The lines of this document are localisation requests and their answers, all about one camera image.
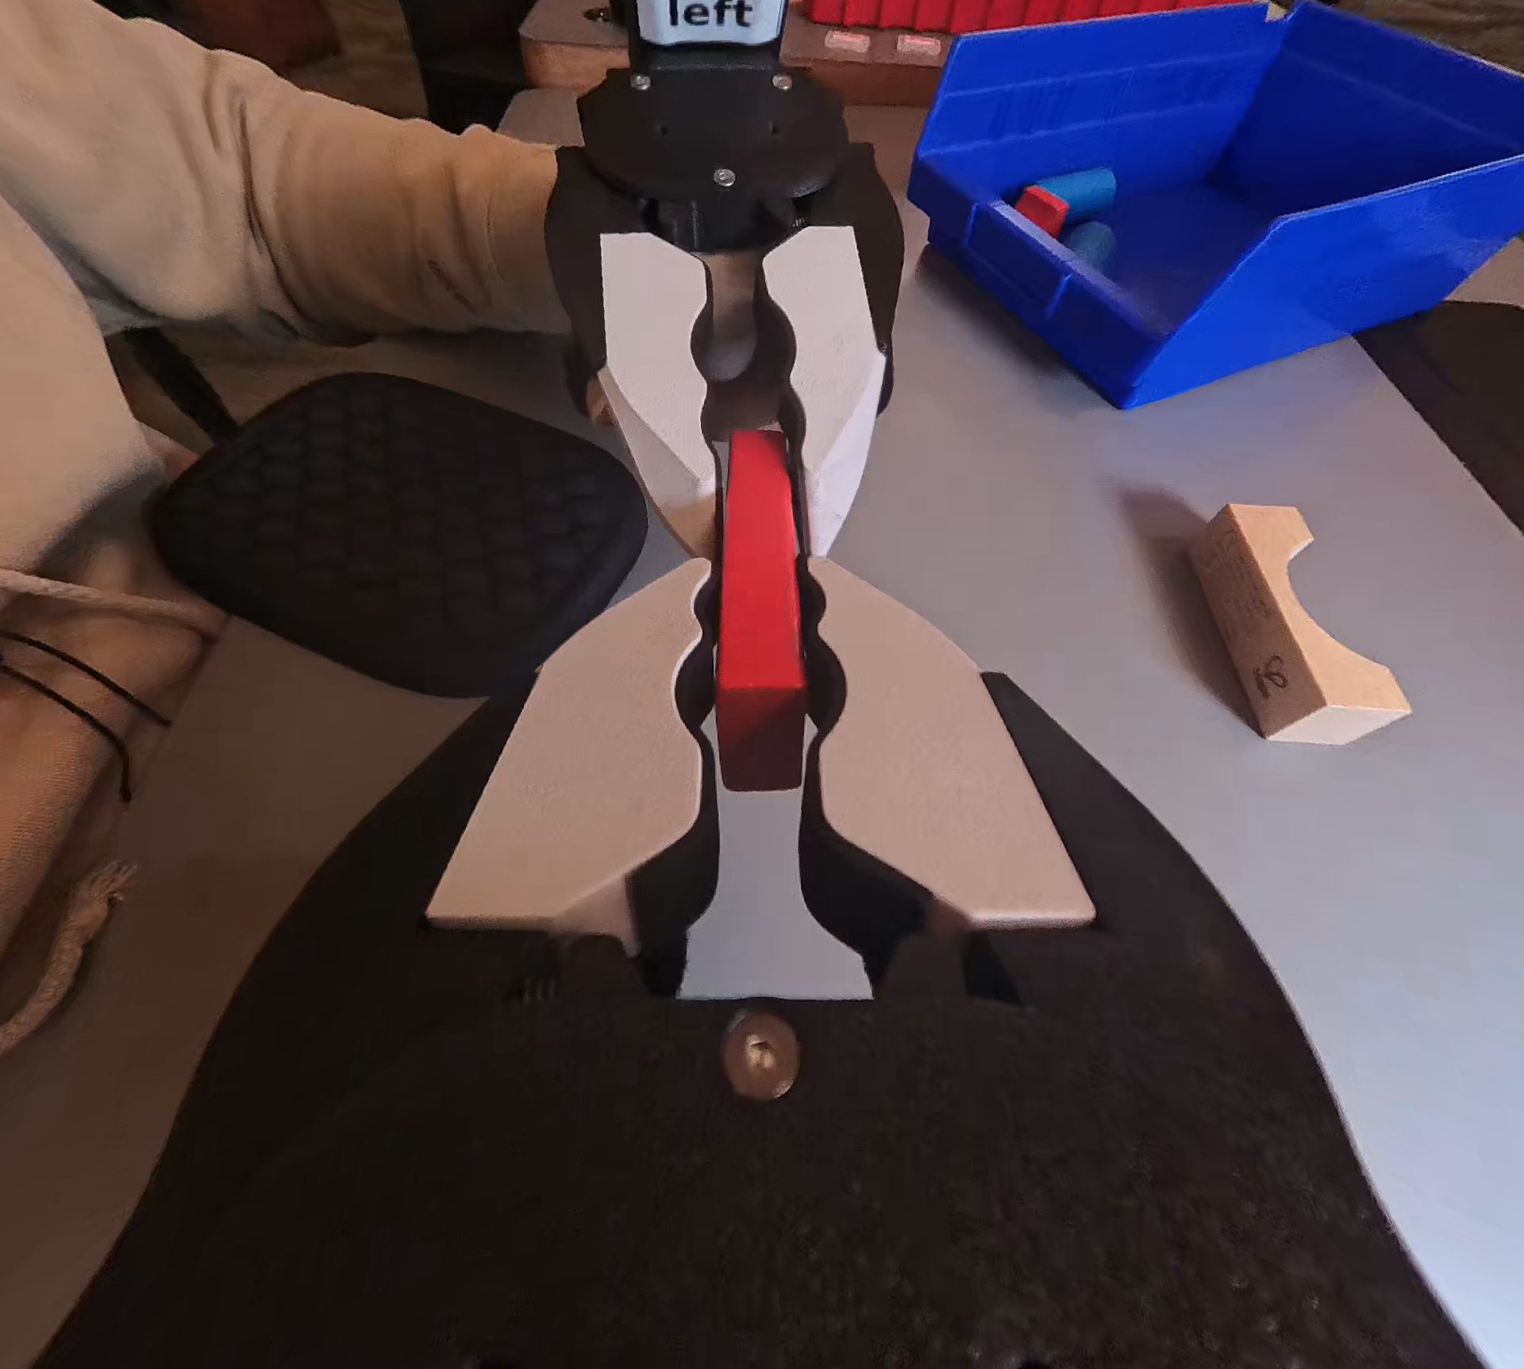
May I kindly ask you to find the blue plastic bin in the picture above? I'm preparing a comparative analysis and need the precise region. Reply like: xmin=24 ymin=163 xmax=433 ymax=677
xmin=905 ymin=0 xmax=1524 ymax=409

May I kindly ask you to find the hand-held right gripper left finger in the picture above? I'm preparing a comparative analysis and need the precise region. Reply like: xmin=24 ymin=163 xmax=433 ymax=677
xmin=429 ymin=558 xmax=723 ymax=948

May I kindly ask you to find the black cable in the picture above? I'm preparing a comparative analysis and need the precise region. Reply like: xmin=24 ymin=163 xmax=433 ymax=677
xmin=0 ymin=629 xmax=167 ymax=799

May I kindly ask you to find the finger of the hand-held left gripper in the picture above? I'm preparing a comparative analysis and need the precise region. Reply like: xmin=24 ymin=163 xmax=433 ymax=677
xmin=767 ymin=228 xmax=889 ymax=554
xmin=596 ymin=228 xmax=730 ymax=562

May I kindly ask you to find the black wrist rest pad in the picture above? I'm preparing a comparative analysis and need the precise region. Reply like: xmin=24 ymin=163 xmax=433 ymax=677
xmin=148 ymin=377 xmax=647 ymax=696

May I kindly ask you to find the person's left forearm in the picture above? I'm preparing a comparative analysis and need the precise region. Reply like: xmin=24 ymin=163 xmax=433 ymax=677
xmin=0 ymin=0 xmax=582 ymax=347

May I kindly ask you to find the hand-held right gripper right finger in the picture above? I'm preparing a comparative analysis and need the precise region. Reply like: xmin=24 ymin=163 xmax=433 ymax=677
xmin=798 ymin=556 xmax=1096 ymax=941

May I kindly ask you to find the pale wooden arch block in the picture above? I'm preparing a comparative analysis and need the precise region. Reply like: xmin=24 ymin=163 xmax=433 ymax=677
xmin=1191 ymin=507 xmax=1411 ymax=745

